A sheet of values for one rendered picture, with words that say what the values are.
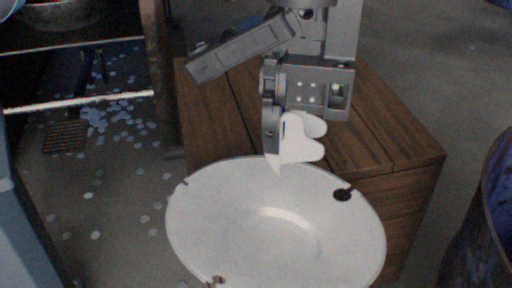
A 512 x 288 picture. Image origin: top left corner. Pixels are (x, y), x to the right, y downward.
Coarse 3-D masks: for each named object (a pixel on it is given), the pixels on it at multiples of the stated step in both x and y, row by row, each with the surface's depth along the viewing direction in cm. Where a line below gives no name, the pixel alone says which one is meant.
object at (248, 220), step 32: (224, 160) 48; (256, 160) 48; (224, 192) 52; (256, 192) 51; (288, 192) 50; (320, 192) 49; (352, 192) 48; (192, 224) 56; (224, 224) 55; (256, 224) 53; (288, 224) 52; (320, 224) 52; (352, 224) 51; (192, 256) 60; (224, 256) 59; (256, 256) 57; (288, 256) 55; (320, 256) 55; (352, 256) 54; (384, 256) 52
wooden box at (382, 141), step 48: (192, 96) 74; (240, 96) 74; (384, 96) 75; (192, 144) 64; (240, 144) 64; (336, 144) 64; (384, 144) 64; (432, 144) 64; (336, 192) 62; (384, 192) 64; (432, 192) 68
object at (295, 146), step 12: (288, 120) 40; (300, 120) 40; (288, 132) 41; (300, 132) 41; (288, 144) 42; (300, 144) 42; (312, 144) 42; (276, 156) 42; (288, 156) 43; (300, 156) 43; (312, 156) 43; (276, 168) 45
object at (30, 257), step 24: (0, 120) 52; (0, 144) 48; (0, 168) 45; (0, 192) 44; (24, 192) 58; (0, 216) 48; (24, 216) 52; (0, 240) 49; (24, 240) 52; (48, 240) 65; (0, 264) 51; (24, 264) 53; (48, 264) 58
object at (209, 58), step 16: (256, 16) 38; (272, 16) 35; (224, 32) 40; (240, 32) 36; (256, 32) 36; (272, 32) 35; (288, 32) 35; (192, 48) 41; (208, 48) 38; (224, 48) 37; (240, 48) 37; (256, 48) 36; (192, 64) 39; (208, 64) 38; (224, 64) 38; (192, 80) 40; (208, 80) 41
